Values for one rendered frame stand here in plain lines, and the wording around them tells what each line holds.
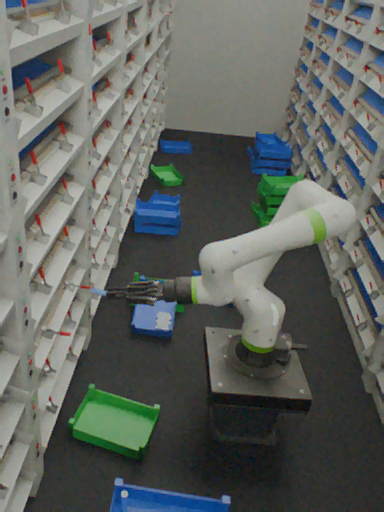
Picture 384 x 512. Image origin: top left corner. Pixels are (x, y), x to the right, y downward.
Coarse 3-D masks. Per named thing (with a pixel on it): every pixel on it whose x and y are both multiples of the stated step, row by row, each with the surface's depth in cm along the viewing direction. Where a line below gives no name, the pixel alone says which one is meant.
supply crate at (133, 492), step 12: (120, 480) 122; (120, 492) 122; (132, 492) 124; (144, 492) 123; (156, 492) 122; (168, 492) 122; (132, 504) 124; (144, 504) 124; (156, 504) 124; (168, 504) 125; (180, 504) 124; (192, 504) 123; (204, 504) 122; (216, 504) 122; (228, 504) 118
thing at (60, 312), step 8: (80, 256) 189; (72, 264) 189; (80, 264) 191; (72, 272) 187; (80, 272) 189; (72, 280) 183; (80, 280) 185; (64, 296) 174; (72, 296) 175; (56, 304) 169; (64, 304) 170; (56, 312) 165; (64, 312) 167; (48, 320) 161; (56, 320) 162; (48, 328) 158; (56, 328) 159; (40, 336) 154; (40, 344) 151; (48, 344) 152; (40, 352) 149; (48, 352) 150; (40, 360) 146; (40, 368) 138
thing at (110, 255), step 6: (108, 252) 270; (114, 252) 269; (108, 258) 266; (114, 258) 268; (102, 264) 256; (108, 264) 261; (102, 270) 255; (108, 270) 256; (102, 276) 250; (96, 282) 244; (102, 282) 246; (102, 288) 242; (96, 294) 233; (96, 300) 233; (96, 306) 229
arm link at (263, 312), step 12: (252, 288) 166; (264, 288) 167; (240, 300) 166; (252, 300) 160; (264, 300) 159; (276, 300) 160; (240, 312) 167; (252, 312) 158; (264, 312) 156; (276, 312) 156; (252, 324) 160; (264, 324) 157; (276, 324) 158; (252, 336) 162; (264, 336) 160; (276, 336) 162; (252, 348) 164; (264, 348) 163
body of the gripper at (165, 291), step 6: (168, 282) 153; (150, 288) 156; (162, 288) 155; (168, 288) 151; (150, 294) 153; (156, 294) 153; (162, 294) 152; (168, 294) 151; (168, 300) 153; (174, 300) 152
